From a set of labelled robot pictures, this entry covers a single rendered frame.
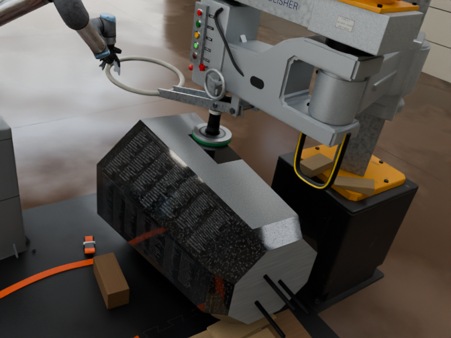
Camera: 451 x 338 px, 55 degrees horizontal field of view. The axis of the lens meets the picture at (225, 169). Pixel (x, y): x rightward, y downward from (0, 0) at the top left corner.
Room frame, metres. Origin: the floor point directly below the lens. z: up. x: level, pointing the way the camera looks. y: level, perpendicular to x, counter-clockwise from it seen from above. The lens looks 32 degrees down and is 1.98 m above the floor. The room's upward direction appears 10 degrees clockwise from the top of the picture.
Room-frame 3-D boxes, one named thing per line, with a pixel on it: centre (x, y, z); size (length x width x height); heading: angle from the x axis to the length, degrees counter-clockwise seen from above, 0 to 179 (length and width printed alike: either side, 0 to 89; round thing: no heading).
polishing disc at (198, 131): (2.11, 0.11, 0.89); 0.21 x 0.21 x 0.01
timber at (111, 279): (1.69, 0.53, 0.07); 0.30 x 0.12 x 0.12; 34
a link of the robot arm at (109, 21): (2.56, 0.84, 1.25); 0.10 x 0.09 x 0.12; 139
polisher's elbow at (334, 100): (1.67, -0.39, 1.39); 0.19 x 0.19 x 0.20
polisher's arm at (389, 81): (2.06, -0.61, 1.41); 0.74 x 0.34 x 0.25; 150
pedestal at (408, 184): (2.23, -0.71, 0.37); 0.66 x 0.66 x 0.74; 40
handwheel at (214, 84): (1.94, 0.10, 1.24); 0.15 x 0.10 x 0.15; 48
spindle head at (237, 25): (2.06, 0.05, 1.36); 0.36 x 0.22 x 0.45; 48
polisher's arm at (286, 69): (1.84, -0.18, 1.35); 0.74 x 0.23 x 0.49; 48
